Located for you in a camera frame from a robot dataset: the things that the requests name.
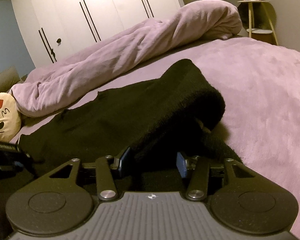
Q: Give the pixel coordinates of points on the green headboard cushion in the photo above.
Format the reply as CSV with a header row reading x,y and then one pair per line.
x,y
8,78

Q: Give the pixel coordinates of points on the rolled lilac duvet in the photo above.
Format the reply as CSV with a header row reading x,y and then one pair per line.
x,y
54,87

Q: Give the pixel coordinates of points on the yellow corner shelf stand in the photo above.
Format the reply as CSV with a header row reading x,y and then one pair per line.
x,y
257,21

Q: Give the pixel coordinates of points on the white wardrobe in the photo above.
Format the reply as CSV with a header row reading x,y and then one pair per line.
x,y
54,29

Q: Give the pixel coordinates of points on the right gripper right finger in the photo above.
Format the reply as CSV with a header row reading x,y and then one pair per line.
x,y
184,165

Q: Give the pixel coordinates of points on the black knit sweater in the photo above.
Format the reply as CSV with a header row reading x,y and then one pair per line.
x,y
152,121

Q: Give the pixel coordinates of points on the lilac plush bed cover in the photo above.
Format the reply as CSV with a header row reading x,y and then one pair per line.
x,y
260,85

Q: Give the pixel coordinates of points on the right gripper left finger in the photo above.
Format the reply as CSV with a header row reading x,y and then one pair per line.
x,y
119,159

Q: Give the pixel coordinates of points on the cream cat face pillow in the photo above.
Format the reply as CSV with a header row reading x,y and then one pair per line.
x,y
10,120

